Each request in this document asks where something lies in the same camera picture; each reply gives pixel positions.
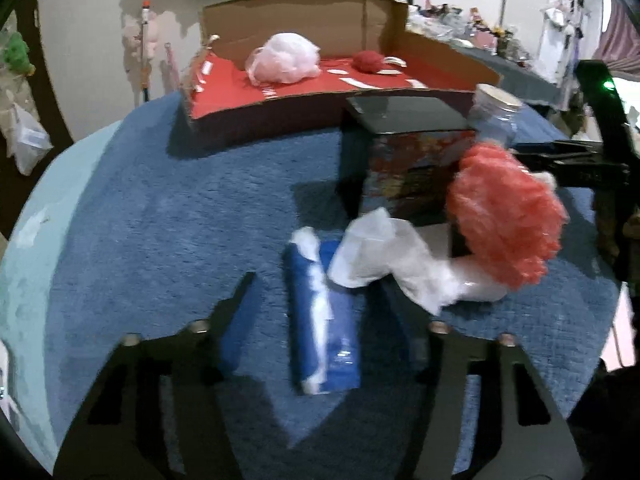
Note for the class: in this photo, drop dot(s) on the clear plastic bag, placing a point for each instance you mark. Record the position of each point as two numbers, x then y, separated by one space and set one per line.
25 140

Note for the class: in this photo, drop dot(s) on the white mesh bath pouf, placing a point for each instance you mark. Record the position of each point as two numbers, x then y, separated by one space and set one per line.
285 57

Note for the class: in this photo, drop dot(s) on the clear jar with metal lid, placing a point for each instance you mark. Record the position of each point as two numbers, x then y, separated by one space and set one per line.
492 125

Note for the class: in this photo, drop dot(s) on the black patterned box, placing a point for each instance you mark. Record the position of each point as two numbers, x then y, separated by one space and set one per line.
410 160

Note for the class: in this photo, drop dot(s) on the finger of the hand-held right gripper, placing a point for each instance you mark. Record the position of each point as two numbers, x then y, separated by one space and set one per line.
555 148
585 172

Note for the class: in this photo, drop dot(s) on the red yarn ball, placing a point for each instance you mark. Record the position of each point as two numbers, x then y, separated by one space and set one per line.
368 61

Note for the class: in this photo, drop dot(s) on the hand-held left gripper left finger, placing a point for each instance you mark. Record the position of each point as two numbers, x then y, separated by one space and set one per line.
210 342

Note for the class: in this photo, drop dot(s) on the cardboard box with red lining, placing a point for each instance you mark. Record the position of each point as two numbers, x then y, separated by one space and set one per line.
300 25

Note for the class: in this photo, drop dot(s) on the white hanging garment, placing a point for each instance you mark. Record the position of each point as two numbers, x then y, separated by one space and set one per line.
560 45

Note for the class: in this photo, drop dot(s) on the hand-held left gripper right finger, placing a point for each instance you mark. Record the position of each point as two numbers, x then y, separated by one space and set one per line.
450 360

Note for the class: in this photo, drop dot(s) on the table with dark cloth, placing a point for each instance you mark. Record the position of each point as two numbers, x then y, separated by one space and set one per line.
520 77

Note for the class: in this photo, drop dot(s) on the stick with orange tip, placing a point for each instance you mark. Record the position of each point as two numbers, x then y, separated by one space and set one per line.
145 50

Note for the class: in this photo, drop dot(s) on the coral mesh bath pouf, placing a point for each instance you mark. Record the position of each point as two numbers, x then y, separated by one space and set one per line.
505 215

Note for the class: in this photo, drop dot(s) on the clutter of cosmetics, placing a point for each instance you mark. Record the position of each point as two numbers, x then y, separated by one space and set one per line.
470 22

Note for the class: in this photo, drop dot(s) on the pink curtain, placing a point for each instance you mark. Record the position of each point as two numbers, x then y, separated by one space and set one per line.
620 37

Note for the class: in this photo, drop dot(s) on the green plush toy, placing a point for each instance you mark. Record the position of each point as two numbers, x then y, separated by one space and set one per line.
17 52

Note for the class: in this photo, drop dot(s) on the blue and white pack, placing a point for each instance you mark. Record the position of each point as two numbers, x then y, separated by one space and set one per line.
340 330

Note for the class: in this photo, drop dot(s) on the light blue sheet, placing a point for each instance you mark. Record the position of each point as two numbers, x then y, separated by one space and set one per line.
30 285

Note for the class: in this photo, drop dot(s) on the white cloth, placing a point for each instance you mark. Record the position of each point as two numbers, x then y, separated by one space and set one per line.
380 252

